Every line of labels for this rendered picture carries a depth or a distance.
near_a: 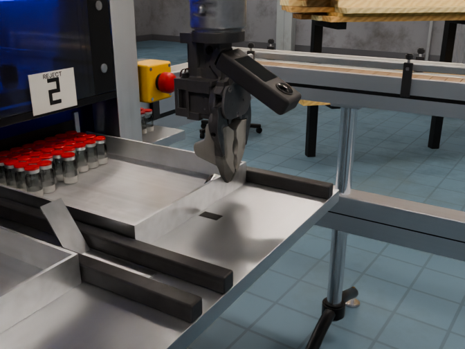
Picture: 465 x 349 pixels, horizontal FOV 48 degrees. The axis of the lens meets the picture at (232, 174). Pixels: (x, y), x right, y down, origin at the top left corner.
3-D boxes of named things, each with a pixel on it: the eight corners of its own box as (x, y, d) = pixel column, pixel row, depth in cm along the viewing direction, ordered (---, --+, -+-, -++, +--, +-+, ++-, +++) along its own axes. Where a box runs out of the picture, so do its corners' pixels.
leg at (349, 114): (315, 320, 180) (330, 102, 153) (325, 307, 187) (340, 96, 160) (340, 328, 175) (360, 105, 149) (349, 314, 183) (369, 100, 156)
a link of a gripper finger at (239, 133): (213, 169, 80) (212, 111, 77) (245, 176, 78) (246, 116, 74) (201, 176, 78) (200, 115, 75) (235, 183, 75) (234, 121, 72)
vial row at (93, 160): (14, 194, 77) (10, 165, 75) (101, 160, 91) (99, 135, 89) (24, 197, 75) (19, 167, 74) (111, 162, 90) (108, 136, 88)
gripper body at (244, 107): (205, 109, 79) (203, 27, 75) (254, 116, 75) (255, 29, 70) (174, 120, 73) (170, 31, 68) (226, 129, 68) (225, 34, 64)
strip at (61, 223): (46, 252, 61) (39, 206, 58) (66, 242, 63) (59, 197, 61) (138, 287, 54) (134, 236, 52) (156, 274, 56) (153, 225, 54)
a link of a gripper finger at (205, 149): (201, 176, 78) (200, 115, 75) (235, 183, 75) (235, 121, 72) (189, 182, 75) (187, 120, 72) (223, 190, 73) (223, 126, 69)
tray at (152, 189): (-40, 194, 77) (-45, 172, 76) (88, 149, 98) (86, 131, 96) (136, 253, 60) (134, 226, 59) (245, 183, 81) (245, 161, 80)
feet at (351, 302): (290, 373, 166) (293, 337, 161) (344, 297, 206) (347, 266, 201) (314, 383, 162) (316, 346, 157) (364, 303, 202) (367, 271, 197)
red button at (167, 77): (151, 93, 99) (150, 72, 98) (164, 90, 102) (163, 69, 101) (167, 95, 97) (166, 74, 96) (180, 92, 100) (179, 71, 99)
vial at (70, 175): (60, 182, 81) (57, 154, 79) (71, 178, 83) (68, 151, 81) (70, 185, 80) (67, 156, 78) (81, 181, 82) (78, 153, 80)
